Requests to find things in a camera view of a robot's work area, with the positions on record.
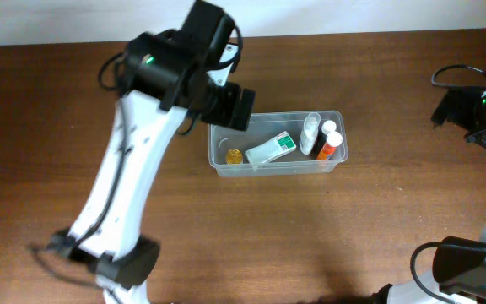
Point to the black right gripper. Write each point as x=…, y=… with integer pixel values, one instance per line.
x=459, y=113

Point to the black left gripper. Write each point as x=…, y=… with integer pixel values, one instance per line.
x=224, y=114

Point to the small jar gold lid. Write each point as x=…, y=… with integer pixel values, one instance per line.
x=234, y=157

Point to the green white medicine box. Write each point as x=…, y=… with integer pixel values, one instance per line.
x=276, y=147

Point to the white tube bottle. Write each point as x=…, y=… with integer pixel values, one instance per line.
x=309, y=132

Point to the black bottle white cap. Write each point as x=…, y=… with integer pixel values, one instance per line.
x=326, y=128

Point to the orange tablet tube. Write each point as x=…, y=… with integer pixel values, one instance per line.
x=333, y=141

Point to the clear plastic container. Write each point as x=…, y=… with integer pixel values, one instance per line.
x=261, y=128

